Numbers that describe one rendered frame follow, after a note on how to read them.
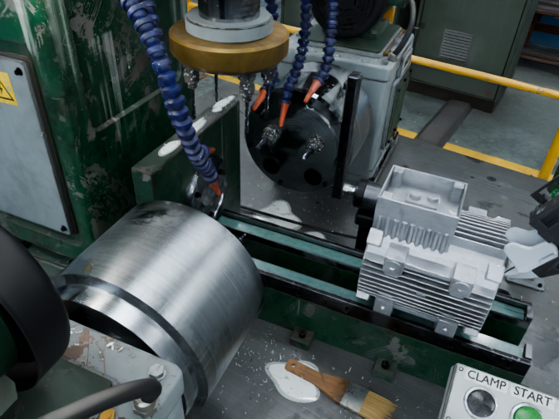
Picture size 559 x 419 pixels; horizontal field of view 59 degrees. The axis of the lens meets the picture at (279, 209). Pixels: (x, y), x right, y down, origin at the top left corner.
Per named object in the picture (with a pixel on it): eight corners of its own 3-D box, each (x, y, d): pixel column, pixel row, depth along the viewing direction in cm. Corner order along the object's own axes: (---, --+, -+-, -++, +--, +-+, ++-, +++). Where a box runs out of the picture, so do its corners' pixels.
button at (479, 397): (462, 411, 57) (465, 411, 56) (468, 385, 58) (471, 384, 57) (489, 421, 56) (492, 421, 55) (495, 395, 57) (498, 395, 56)
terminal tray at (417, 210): (369, 234, 78) (377, 197, 74) (386, 199, 86) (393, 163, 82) (447, 257, 75) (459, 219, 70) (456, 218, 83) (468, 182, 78)
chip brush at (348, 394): (279, 374, 89) (279, 372, 88) (293, 354, 92) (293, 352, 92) (388, 431, 81) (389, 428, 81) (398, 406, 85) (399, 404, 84)
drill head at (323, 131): (226, 196, 112) (223, 92, 96) (294, 121, 142) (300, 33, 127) (331, 227, 104) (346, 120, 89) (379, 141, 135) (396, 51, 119)
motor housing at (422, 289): (349, 316, 85) (365, 231, 73) (378, 249, 99) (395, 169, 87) (470, 359, 79) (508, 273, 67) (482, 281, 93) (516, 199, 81)
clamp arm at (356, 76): (328, 197, 99) (343, 75, 84) (333, 189, 101) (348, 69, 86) (344, 201, 98) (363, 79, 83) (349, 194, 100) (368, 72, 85)
